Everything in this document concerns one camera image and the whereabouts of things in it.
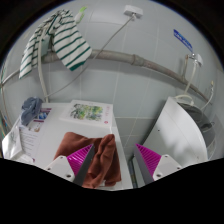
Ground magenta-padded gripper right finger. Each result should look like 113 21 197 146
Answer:
133 143 184 185

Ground blue wall sign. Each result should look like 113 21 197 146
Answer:
173 28 194 53

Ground thin grey cable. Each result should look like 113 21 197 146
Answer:
44 14 136 99

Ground small plant painting print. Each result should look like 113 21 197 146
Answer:
59 99 114 128

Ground white wall socket box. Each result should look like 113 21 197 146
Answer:
123 4 144 18

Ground brown towel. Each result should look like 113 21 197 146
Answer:
53 131 123 189

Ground metal wall faucet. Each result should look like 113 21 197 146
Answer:
185 52 204 68

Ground large plant painting print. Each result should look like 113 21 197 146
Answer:
1 124 24 161

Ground green white striped garment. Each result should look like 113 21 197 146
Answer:
18 9 93 80

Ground white hose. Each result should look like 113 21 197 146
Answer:
173 61 201 105

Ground crumpled blue-grey cloth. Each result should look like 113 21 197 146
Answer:
20 96 44 127

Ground white upright pipe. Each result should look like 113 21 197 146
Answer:
37 29 50 104

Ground grey wall pipe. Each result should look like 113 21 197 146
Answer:
0 49 212 104

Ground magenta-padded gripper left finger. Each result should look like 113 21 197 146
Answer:
44 143 96 187

